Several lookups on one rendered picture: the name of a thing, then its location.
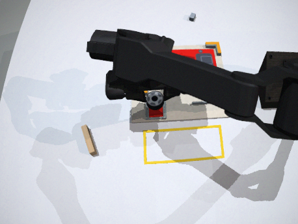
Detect tan wooden bar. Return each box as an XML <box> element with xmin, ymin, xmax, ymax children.
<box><xmin>81</xmin><ymin>124</ymin><xmax>97</xmax><ymax>156</ymax></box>

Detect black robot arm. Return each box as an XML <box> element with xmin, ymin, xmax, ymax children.
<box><xmin>86</xmin><ymin>29</ymin><xmax>298</xmax><ymax>141</ymax></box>

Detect black and grey wheel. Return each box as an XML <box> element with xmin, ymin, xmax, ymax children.
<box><xmin>146</xmin><ymin>91</ymin><xmax>164</xmax><ymax>110</ymax></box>

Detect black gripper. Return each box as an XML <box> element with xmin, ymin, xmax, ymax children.
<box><xmin>105</xmin><ymin>70</ymin><xmax>186</xmax><ymax>103</ymax></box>

